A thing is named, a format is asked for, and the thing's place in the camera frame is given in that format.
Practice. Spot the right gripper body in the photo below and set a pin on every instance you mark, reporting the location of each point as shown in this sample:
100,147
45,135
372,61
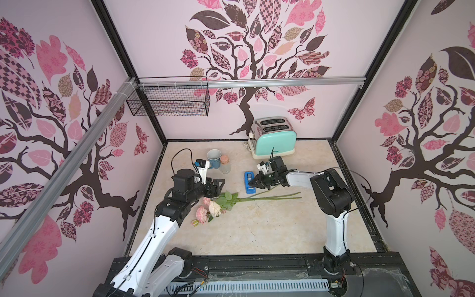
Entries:
268,177

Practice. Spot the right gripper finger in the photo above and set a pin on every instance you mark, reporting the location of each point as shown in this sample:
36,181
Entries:
258,185
255,177

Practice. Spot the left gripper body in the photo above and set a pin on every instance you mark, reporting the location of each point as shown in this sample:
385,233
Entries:
206,190

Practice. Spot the blue tape dispenser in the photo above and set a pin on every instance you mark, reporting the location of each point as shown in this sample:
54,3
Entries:
248,177

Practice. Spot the pink flower bouquet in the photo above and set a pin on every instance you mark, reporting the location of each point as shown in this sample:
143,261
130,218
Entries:
212,208

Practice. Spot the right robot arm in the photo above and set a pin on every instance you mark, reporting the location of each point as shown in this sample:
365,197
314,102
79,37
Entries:
333,198

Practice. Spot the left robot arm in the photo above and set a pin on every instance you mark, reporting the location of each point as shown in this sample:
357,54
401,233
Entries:
140,276

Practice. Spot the glass jar with cork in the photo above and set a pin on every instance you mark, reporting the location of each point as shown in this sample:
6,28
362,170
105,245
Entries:
225,166

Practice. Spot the mint green toaster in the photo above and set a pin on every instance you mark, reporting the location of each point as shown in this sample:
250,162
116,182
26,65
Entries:
271,136

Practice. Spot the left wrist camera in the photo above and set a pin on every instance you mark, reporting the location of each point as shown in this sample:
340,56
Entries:
202,167

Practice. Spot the black wire basket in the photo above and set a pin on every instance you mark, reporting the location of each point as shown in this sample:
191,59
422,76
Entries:
171,96

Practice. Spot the white slotted cable duct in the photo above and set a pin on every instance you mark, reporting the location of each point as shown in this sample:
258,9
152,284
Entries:
220,288

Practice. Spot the aluminium frame rail back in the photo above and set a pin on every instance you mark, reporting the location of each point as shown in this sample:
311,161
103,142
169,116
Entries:
215,84

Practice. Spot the aluminium frame rail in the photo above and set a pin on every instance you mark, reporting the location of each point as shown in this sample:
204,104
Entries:
215,84
27,225

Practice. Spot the aluminium frame rail left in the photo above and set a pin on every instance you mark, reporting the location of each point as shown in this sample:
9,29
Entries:
27,225

